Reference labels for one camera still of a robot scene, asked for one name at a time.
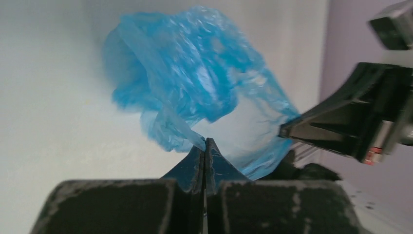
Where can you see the blue plastic trash bag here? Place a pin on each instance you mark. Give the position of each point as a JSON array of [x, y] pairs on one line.
[[194, 75]]

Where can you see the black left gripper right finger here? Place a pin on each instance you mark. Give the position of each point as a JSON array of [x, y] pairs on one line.
[[290, 200]]

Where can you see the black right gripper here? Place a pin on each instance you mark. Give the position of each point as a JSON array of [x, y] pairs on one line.
[[372, 111]]

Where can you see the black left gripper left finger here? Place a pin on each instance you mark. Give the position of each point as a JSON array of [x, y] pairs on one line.
[[172, 204]]

